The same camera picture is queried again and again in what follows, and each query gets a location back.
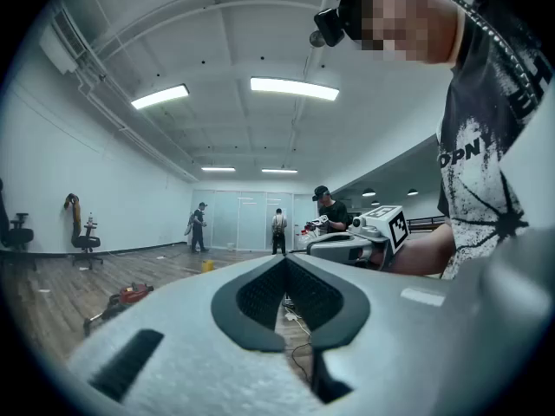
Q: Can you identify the black office chair with headrest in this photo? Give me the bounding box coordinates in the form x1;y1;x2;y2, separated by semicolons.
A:
0;178;36;255

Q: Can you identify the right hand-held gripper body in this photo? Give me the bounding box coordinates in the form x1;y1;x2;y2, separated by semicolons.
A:
349;205;411;272

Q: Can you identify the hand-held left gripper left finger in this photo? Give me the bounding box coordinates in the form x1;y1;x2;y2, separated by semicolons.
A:
64;254;333;416

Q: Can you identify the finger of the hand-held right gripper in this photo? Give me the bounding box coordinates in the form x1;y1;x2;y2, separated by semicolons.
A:
306;233;363;264

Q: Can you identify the person's right forearm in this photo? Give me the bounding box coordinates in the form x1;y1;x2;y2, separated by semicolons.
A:
387;222;455;276

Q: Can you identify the black and white patterned t-shirt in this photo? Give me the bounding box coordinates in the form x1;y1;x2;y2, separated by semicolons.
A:
435;0;555;282

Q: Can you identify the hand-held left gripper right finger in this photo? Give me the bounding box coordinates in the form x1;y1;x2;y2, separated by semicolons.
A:
285;254;486;416

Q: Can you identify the black head-worn camera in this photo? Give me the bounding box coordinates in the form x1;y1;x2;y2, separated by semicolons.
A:
313;7;348;48

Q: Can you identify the white wall air conditioner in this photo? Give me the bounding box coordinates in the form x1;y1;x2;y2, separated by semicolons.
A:
38;9;93;75

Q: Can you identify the black head camera cable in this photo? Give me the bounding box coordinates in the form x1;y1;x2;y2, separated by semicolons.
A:
415;0;543;103

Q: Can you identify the red canister vacuum cleaner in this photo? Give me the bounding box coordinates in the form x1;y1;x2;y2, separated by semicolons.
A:
107;282;155;310

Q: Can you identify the yellow jacket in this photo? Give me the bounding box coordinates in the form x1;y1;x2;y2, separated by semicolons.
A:
63;192;83;225

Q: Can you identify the person's head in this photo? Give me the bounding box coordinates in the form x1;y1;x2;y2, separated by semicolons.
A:
337;0;461;65

